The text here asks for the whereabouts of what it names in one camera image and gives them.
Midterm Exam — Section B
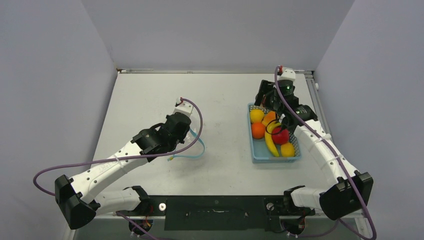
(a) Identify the yellow lemon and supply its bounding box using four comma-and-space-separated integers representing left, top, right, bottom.
249, 109, 265, 124

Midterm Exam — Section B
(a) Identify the clear zip top bag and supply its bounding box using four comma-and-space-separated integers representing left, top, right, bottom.
167, 128, 206, 162

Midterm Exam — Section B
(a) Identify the red apple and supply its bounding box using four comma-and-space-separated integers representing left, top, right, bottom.
271, 126, 290, 145

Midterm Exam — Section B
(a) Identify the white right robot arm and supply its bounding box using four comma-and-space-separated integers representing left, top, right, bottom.
254, 79, 374, 220

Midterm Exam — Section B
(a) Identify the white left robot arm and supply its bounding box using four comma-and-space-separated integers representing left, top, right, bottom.
54, 110, 192, 230

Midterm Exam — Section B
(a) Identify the orange carrot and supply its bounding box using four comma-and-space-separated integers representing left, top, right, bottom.
261, 111, 277, 126

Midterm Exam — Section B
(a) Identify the yellow banana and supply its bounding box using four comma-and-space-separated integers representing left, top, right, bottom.
264, 122, 281, 157

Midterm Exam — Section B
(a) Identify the orange fruit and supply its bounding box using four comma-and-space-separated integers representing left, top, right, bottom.
251, 122, 266, 140

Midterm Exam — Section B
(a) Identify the light blue plastic basket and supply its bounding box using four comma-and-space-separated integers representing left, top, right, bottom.
247, 103, 302, 163

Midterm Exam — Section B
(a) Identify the small yellow fruit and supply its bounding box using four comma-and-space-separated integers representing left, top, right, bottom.
280, 142, 296, 158

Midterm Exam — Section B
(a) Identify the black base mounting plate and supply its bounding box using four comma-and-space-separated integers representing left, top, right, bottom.
123, 195, 316, 232

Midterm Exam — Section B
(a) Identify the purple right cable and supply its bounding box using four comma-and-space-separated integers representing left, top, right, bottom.
274, 65, 378, 240

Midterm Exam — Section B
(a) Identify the purple cable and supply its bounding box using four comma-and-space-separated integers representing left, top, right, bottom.
32, 97, 204, 240
274, 65, 378, 240

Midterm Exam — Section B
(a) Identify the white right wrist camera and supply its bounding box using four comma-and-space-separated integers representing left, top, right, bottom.
277, 66, 296, 82

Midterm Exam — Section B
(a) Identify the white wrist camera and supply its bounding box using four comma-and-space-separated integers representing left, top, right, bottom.
277, 66, 296, 82
173, 97, 194, 117

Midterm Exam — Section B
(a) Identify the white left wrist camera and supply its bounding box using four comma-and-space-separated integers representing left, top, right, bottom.
173, 97, 194, 117

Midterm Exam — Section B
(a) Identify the aluminium right frame rail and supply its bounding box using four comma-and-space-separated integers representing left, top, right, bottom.
303, 71, 332, 134

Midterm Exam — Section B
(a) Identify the aluminium frame rail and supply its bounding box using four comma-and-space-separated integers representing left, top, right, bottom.
303, 71, 332, 134
67, 195, 367, 220

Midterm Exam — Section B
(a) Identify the aluminium front frame rail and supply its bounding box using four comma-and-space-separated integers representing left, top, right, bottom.
67, 195, 367, 220

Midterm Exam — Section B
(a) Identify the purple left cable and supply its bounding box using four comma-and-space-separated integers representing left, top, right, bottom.
32, 97, 204, 240

